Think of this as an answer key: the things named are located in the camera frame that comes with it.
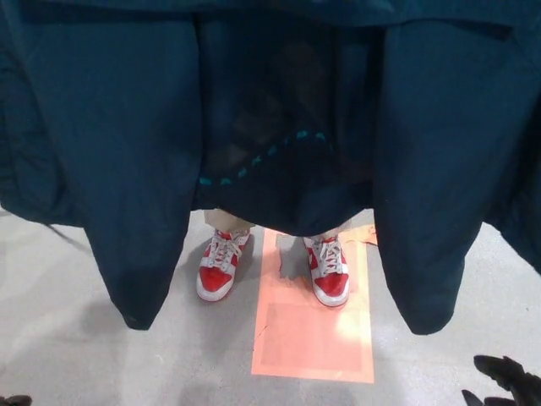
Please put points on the dark teal coat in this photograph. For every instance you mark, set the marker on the dark teal coat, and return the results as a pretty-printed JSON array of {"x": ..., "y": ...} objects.
[{"x": 105, "y": 127}]

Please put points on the khaki trousers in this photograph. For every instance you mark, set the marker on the khaki trousers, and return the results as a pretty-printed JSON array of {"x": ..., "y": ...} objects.
[{"x": 224, "y": 220}]

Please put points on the red and white sneaker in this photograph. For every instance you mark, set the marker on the red and white sneaker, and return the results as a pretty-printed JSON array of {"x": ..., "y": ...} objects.
[
  {"x": 220, "y": 270},
  {"x": 327, "y": 275}
]

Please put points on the large crumpled orange tape scrap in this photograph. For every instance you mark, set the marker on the large crumpled orange tape scrap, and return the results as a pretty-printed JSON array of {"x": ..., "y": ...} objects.
[{"x": 369, "y": 235}]

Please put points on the orange floor mat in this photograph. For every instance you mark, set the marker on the orange floor mat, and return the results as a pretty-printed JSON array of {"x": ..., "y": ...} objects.
[{"x": 313, "y": 338}]

